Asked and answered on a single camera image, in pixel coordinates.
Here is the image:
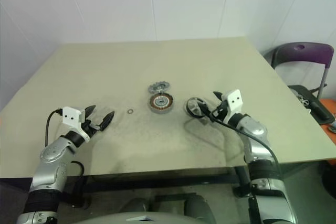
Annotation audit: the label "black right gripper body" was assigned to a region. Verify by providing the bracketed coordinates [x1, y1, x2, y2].
[210, 102, 229, 123]

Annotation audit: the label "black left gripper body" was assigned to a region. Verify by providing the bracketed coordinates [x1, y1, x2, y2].
[81, 119, 102, 138]

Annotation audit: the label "motor stator with copper windings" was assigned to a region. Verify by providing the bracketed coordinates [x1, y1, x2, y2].
[149, 94, 174, 115]

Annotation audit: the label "silver toothed gear plate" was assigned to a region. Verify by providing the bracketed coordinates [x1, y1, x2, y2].
[148, 81, 171, 94]

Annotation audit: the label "grey robot torso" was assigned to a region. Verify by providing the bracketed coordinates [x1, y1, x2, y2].
[85, 209, 211, 224]

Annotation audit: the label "black oblong item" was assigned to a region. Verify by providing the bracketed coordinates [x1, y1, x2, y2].
[309, 100, 333, 121]

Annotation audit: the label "folding chair with dark backrest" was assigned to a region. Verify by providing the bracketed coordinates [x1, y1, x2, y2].
[264, 41, 335, 125]

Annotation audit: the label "orange box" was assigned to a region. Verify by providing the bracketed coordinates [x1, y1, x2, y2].
[321, 98, 336, 146]

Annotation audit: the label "black round bin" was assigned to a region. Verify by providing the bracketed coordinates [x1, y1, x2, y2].
[320, 161, 336, 198]

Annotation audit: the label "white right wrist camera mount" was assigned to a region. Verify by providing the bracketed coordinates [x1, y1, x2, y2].
[220, 89, 244, 125]

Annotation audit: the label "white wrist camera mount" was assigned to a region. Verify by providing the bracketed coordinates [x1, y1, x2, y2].
[220, 89, 244, 125]
[62, 106, 91, 145]

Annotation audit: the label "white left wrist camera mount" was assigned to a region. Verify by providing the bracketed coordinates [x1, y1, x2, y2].
[62, 106, 91, 145]

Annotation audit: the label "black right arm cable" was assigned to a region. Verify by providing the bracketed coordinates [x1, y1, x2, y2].
[208, 113, 281, 183]

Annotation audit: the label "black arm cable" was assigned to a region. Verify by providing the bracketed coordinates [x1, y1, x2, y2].
[45, 108, 85, 180]
[208, 113, 281, 183]

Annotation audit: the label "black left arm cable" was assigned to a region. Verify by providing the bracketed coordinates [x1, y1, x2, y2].
[45, 108, 85, 180]

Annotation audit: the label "white ring parts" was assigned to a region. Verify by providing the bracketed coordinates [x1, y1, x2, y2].
[295, 91, 312, 106]

